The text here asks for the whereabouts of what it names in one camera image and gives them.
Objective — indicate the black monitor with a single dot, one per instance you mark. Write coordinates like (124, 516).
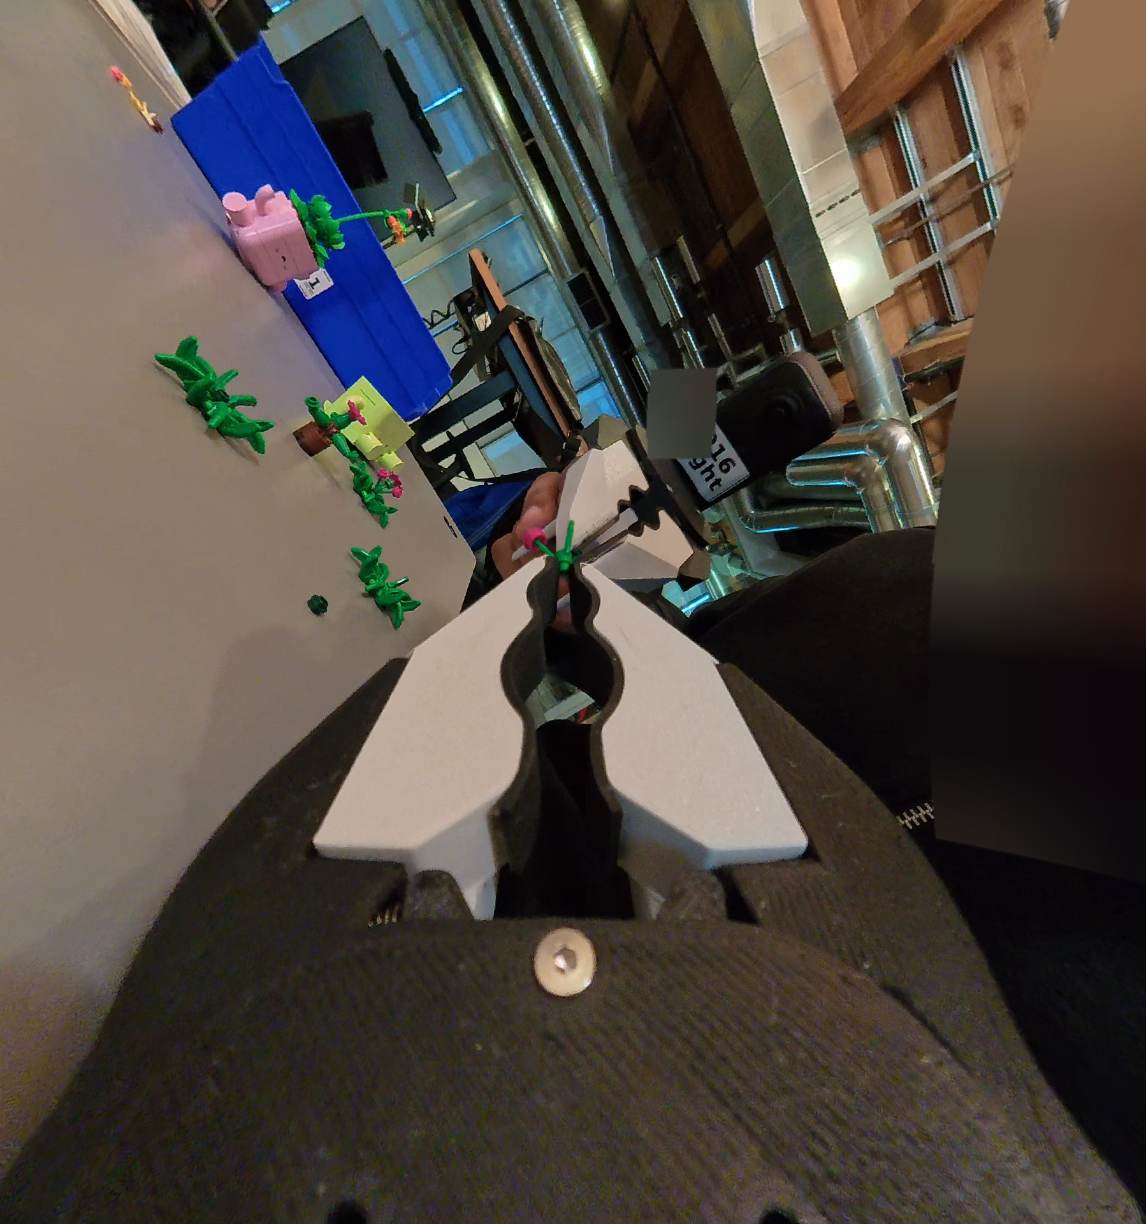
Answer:
(362, 105)

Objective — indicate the black standing desk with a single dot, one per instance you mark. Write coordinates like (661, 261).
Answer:
(507, 382)

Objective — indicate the person's right hand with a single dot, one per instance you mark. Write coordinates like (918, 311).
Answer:
(531, 506)

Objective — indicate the small pink toy stud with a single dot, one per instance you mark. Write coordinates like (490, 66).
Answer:
(532, 537)

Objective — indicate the green toy plant pink flowers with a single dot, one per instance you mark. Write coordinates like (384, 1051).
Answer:
(378, 492)

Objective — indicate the lime toy flower pot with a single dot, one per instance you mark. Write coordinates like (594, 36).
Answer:
(382, 429)

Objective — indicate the large blue plastic bin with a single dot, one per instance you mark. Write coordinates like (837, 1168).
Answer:
(344, 286)

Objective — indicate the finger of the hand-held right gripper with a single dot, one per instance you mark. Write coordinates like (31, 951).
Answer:
(644, 558)
(597, 487)

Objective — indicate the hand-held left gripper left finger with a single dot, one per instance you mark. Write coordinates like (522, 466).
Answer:
(410, 765)

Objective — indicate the green toy leaf cluster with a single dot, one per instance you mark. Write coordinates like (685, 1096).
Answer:
(215, 397)
(384, 585)

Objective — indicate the pink toy flower pot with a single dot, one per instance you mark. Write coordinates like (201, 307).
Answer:
(267, 238)

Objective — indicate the green toy stem piece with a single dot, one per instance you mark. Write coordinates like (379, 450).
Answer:
(564, 556)

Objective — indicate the pink toy flower brown base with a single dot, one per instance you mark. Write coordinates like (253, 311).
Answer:
(318, 435)

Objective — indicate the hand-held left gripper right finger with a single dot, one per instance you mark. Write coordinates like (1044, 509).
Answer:
(708, 765)

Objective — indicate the small yellow toy piece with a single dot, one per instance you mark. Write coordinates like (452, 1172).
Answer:
(138, 99)

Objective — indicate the blue jacket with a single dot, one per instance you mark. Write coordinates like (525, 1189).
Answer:
(487, 511)

